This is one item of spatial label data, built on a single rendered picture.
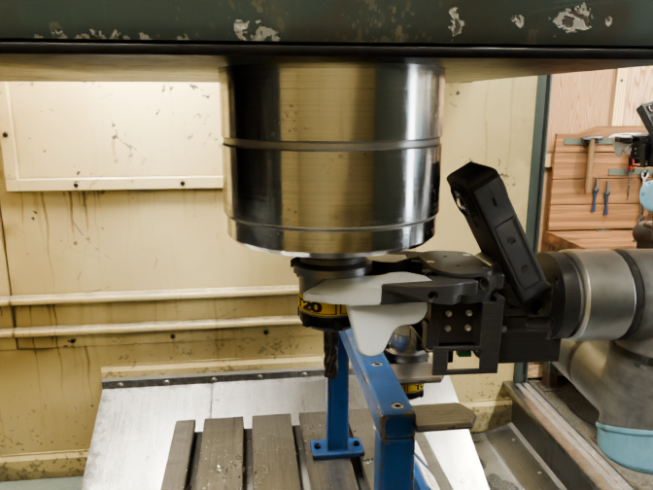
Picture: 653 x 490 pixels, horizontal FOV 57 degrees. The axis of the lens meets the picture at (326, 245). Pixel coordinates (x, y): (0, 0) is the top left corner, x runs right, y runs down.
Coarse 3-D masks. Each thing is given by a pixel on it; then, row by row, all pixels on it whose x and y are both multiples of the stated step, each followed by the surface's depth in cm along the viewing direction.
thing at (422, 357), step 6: (390, 342) 84; (390, 348) 82; (384, 354) 82; (390, 354) 80; (396, 354) 80; (402, 354) 80; (408, 354) 80; (414, 354) 80; (420, 354) 80; (426, 354) 80; (390, 360) 81; (396, 360) 80; (402, 360) 80; (408, 360) 79; (414, 360) 80; (420, 360) 80; (426, 360) 83
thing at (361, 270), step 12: (300, 264) 45; (312, 264) 44; (324, 264) 44; (336, 264) 44; (348, 264) 44; (360, 264) 45; (312, 276) 44; (324, 276) 44; (336, 276) 43; (348, 276) 44
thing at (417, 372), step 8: (392, 368) 78; (400, 368) 78; (408, 368) 78; (416, 368) 78; (424, 368) 78; (400, 376) 75; (408, 376) 75; (416, 376) 75; (424, 376) 75; (432, 376) 75; (440, 376) 76; (400, 384) 74; (408, 384) 75
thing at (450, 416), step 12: (420, 408) 68; (432, 408) 68; (444, 408) 68; (456, 408) 68; (468, 408) 68; (420, 420) 65; (432, 420) 65; (444, 420) 65; (456, 420) 65; (468, 420) 65; (420, 432) 64
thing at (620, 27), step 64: (0, 0) 28; (64, 0) 29; (128, 0) 29; (192, 0) 29; (256, 0) 30; (320, 0) 30; (384, 0) 31; (448, 0) 31; (512, 0) 31; (576, 0) 32; (640, 0) 32; (0, 64) 38; (64, 64) 38; (128, 64) 38; (192, 64) 38; (448, 64) 38; (512, 64) 38; (576, 64) 38; (640, 64) 38
